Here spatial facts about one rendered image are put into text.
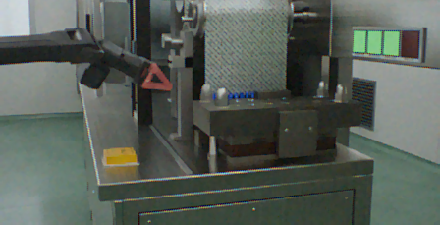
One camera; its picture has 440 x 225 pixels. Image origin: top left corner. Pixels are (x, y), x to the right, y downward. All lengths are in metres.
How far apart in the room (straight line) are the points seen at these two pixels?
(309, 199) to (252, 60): 0.41
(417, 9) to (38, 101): 6.18
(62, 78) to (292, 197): 5.86
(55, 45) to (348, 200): 0.79
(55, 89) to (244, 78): 5.65
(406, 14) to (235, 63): 0.47
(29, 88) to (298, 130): 5.90
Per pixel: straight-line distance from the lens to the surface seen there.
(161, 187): 1.04
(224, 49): 1.29
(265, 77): 1.34
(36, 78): 6.84
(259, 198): 1.12
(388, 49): 1.10
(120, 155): 1.14
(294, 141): 1.16
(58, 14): 6.80
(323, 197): 1.20
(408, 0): 1.07
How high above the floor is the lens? 1.22
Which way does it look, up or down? 9 degrees down
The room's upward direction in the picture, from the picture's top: straight up
